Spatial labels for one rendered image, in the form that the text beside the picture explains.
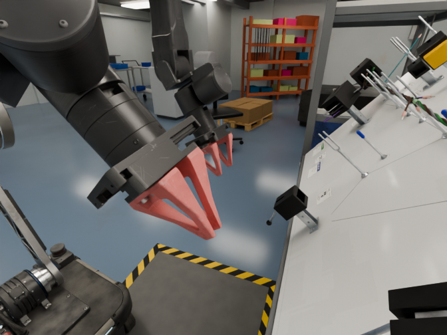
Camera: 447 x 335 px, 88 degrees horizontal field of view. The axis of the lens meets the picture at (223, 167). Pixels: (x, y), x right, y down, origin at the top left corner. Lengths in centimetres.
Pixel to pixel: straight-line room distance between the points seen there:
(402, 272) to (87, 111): 39
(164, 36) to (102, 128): 36
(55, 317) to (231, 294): 87
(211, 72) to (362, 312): 44
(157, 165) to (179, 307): 140
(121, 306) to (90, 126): 118
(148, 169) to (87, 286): 132
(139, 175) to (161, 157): 2
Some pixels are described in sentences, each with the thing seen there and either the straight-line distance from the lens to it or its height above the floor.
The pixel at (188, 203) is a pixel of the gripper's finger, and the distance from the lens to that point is 19.
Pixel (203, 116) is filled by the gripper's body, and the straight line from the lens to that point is 52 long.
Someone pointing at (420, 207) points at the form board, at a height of 109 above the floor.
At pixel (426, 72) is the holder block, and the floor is 125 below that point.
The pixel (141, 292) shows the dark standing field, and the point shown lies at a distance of 166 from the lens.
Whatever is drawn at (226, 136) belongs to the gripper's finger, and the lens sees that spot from 55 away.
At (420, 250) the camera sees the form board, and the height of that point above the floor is 107.
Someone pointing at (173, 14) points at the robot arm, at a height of 136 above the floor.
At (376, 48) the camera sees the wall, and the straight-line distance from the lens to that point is 815.
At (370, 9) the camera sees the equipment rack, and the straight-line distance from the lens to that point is 112.
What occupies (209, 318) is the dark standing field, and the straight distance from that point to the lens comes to 150.
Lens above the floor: 130
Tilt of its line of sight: 27 degrees down
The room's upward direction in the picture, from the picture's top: straight up
